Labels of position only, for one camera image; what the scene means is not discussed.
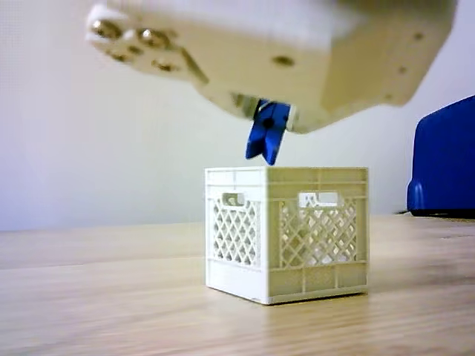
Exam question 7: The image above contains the blue clothes peg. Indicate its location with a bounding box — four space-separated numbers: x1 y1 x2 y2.
245 98 293 167

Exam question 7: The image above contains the white lattice mini crate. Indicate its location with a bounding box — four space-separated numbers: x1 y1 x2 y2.
203 165 370 306

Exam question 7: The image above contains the blue plastic box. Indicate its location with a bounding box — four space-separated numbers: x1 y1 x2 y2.
405 94 475 219

